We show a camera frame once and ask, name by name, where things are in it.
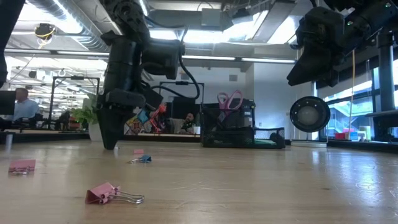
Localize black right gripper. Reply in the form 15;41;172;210
286;6;346;90

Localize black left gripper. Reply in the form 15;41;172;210
96;88;147;151

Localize small blue binder clip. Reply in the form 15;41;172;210
127;154;152;164

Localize large pink binder clip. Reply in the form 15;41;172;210
85;182;146;205

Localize purple pink handled scissors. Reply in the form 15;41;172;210
216;90;244;125

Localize medium pink binder clip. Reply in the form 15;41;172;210
8;159;37;175

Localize black mesh desk organizer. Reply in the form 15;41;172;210
200;104;286;149

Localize colourful patchwork panel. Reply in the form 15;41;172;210
124;107;150;135

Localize green plant in white pot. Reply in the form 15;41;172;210
70;93;103;142

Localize red angular object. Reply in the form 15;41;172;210
149;104;167;134

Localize long pendant light bar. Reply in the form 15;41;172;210
2;48;297;65

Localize black support pole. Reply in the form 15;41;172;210
377;29;396;141

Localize person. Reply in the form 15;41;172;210
12;88;40;121
169;112;197;134

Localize pale storage container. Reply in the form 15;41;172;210
359;125;372;141

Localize black monitor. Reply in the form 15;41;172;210
0;90;17;116

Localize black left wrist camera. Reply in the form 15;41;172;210
143;88;165;111

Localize black rectangular frame stand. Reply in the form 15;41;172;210
48;75;105;130
158;80;205;135

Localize black aluminium table frame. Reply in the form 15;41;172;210
0;129;398;154

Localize black left camera cable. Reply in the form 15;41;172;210
146;26;201;101

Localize grey metal post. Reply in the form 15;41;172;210
4;131;15;152

